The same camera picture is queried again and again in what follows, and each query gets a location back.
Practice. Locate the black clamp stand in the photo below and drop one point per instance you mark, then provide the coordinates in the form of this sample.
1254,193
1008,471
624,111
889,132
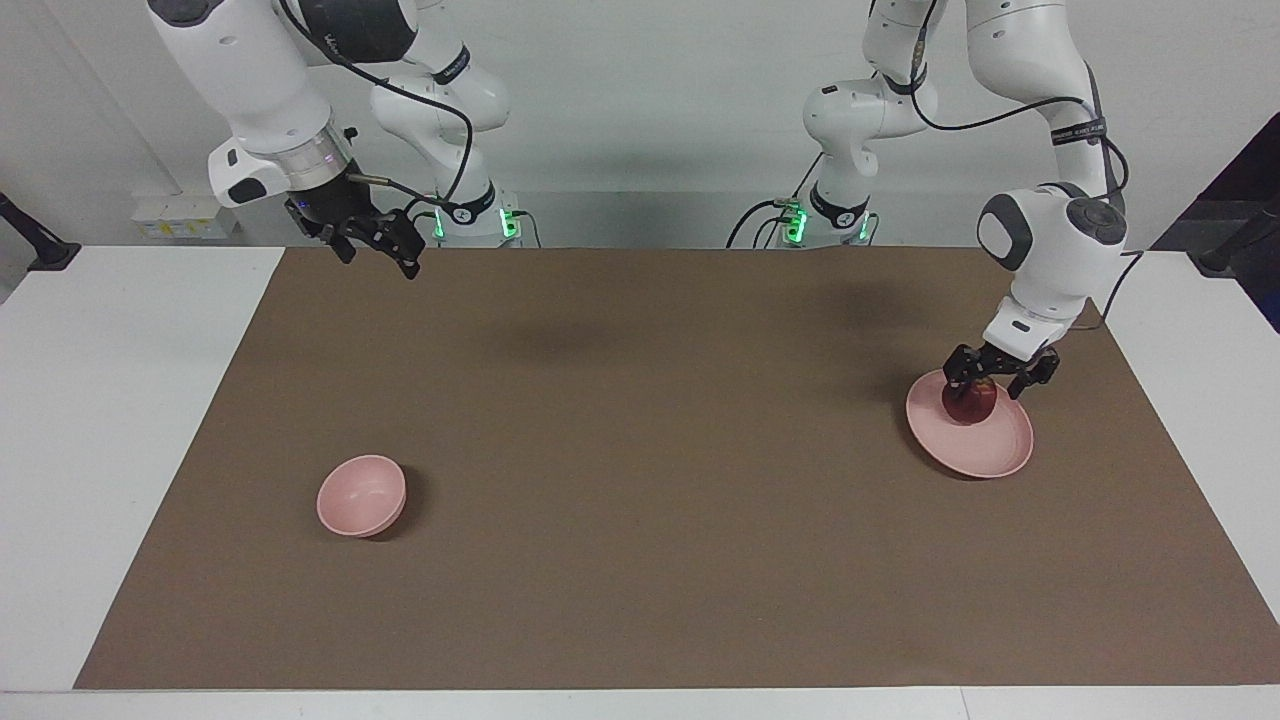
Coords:
35,245
1235,245

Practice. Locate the dark red apple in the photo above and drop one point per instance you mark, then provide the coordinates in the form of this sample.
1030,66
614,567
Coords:
968,405

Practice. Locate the brown table mat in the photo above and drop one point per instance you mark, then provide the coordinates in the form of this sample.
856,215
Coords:
640,480

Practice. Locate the pink plate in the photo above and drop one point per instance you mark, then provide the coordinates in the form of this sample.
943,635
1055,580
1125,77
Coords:
985,445

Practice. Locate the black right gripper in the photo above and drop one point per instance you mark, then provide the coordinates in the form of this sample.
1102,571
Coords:
330,205

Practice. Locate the pink bowl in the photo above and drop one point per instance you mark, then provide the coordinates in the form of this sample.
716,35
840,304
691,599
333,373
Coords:
360,492

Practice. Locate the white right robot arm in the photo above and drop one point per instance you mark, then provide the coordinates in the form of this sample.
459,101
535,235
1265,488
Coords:
250,80

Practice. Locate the white wall socket box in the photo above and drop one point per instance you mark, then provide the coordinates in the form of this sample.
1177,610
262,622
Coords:
185,218

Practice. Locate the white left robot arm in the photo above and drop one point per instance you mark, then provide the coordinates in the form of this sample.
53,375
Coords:
1050,250

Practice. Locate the dark panel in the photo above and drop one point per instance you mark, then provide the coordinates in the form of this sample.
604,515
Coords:
1245,190

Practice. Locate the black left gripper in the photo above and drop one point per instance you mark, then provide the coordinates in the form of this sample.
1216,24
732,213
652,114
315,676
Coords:
1005,358

